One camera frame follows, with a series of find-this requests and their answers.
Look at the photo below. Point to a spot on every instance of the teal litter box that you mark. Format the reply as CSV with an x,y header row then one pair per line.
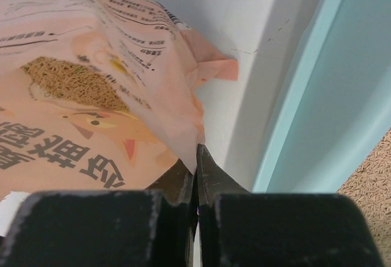
x,y
334,105

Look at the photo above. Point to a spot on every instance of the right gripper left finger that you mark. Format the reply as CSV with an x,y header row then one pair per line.
x,y
151,227

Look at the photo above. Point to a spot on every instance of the orange cat litter bag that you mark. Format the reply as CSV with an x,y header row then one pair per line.
x,y
99,95

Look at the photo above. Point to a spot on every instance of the tan cat litter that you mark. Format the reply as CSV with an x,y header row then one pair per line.
x,y
369,188

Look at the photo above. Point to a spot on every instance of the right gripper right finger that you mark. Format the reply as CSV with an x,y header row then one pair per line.
x,y
240,228

